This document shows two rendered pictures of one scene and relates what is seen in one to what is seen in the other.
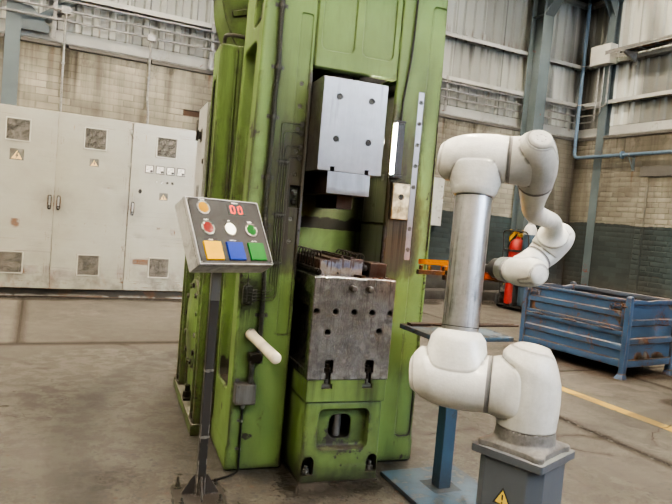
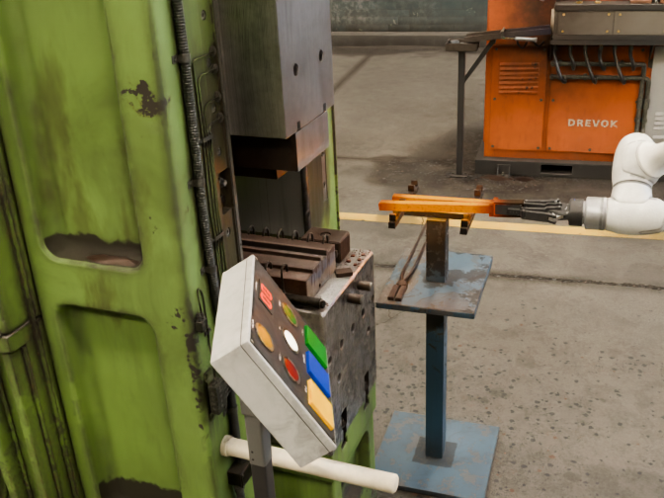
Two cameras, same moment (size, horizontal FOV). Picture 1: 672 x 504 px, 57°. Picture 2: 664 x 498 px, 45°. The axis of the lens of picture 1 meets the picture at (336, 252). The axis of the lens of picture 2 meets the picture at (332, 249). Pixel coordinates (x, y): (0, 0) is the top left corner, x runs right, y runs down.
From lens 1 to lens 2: 208 cm
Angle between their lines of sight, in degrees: 51
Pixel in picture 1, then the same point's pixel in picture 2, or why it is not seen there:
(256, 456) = not seen: outside the picture
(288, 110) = (194, 32)
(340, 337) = (347, 372)
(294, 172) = (217, 147)
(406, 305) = not seen: hidden behind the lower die
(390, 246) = (312, 193)
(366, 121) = (316, 17)
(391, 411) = not seen: hidden behind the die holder
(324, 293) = (332, 329)
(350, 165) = (311, 107)
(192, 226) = (290, 391)
